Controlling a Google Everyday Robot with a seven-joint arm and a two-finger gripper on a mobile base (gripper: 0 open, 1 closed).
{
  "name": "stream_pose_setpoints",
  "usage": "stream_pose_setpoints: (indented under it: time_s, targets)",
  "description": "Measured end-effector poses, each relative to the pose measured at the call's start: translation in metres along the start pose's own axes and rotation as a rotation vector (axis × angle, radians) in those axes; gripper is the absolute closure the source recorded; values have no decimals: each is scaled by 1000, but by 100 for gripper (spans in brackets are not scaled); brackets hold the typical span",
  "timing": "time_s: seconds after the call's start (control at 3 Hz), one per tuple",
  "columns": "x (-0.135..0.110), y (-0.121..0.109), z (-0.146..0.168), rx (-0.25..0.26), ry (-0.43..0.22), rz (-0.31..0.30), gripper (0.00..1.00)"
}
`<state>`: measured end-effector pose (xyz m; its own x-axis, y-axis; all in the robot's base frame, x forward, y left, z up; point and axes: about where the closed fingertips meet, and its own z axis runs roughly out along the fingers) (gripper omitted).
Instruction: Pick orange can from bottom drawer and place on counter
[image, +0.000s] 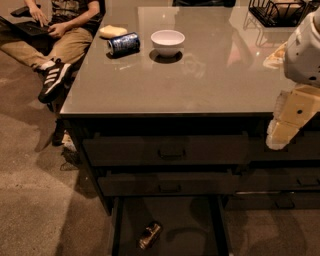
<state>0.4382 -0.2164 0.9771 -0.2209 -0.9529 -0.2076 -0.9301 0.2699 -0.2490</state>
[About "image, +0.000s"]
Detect dark counter cabinet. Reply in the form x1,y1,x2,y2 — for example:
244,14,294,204
62,112,319,256

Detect white bowl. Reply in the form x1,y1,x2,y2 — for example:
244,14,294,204
151,30,185,57

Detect dark drawer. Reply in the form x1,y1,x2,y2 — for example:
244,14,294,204
83,134,263,166
98,170,239,196

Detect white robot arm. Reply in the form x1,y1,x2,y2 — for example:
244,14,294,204
264,9,320,150

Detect middle dark drawer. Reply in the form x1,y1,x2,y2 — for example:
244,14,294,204
98,170,239,196

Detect blue soda can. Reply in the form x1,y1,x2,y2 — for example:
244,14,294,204
108,32,140,56

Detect black striped sneaker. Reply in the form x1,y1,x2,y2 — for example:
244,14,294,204
38,59,72,104

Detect yellow sponge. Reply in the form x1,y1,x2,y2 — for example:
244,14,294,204
99,25,127,39

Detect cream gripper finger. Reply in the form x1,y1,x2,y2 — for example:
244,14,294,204
266,84,320,150

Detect open bottom drawer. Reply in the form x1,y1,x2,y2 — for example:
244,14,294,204
108,195,234,256

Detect black wire basket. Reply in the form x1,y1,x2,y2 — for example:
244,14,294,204
248,0,307,27

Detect top dark drawer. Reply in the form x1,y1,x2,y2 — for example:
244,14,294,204
83,134,263,166

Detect black laptop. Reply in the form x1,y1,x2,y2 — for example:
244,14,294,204
0,16,48,37

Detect seated person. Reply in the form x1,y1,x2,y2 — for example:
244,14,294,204
0,0,102,104

